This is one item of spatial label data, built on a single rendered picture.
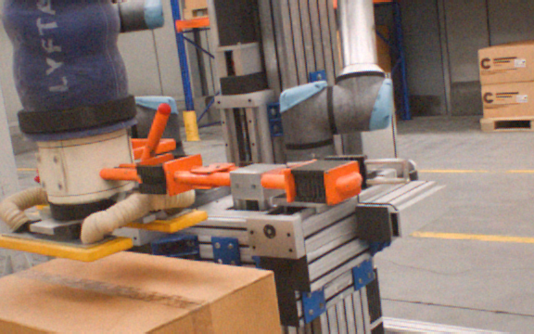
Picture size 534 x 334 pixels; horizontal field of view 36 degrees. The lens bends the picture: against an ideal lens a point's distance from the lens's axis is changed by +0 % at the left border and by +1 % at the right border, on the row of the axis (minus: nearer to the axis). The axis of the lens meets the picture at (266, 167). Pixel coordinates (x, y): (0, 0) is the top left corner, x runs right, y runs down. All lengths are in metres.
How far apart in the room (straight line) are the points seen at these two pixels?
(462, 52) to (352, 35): 8.47
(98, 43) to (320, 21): 0.87
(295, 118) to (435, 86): 8.64
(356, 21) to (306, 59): 0.29
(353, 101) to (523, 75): 6.93
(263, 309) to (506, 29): 8.72
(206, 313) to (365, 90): 0.68
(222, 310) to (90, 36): 0.56
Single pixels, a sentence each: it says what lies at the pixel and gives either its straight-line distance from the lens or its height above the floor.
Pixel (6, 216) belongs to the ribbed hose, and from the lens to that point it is 1.73.
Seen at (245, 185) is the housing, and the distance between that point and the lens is 1.29.
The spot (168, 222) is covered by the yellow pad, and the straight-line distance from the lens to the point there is 1.59.
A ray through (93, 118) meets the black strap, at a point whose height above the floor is 1.29.
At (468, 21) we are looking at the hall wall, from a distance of 10.32.
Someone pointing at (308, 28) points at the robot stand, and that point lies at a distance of 2.21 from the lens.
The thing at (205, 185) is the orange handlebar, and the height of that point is 1.17.
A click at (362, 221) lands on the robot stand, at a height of 0.92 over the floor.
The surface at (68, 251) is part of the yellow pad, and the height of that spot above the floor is 1.07.
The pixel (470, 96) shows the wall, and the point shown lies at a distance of 10.25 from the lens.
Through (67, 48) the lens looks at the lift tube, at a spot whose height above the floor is 1.42.
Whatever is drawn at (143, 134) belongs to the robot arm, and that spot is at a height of 1.17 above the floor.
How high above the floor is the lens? 1.42
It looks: 10 degrees down
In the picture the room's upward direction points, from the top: 8 degrees counter-clockwise
